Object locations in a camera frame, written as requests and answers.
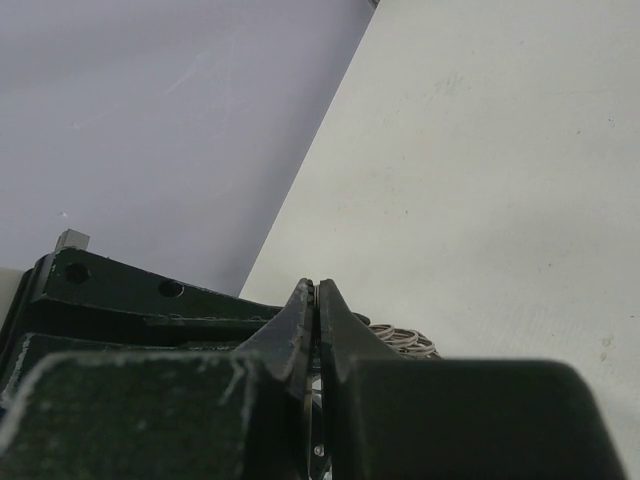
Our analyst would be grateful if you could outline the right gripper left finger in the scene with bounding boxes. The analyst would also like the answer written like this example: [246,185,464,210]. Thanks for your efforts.
[1,279,314,479]

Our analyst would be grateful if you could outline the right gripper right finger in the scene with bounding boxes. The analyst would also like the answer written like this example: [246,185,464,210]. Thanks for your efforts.
[317,280,625,479]

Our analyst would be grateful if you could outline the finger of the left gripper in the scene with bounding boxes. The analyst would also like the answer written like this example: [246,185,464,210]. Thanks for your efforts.
[1,248,281,349]

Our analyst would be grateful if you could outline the large keyring with yellow grip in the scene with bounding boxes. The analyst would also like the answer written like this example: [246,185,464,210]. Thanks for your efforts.
[309,280,440,479]

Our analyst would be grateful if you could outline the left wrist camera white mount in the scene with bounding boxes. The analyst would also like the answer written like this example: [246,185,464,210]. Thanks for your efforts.
[55,229,90,250]

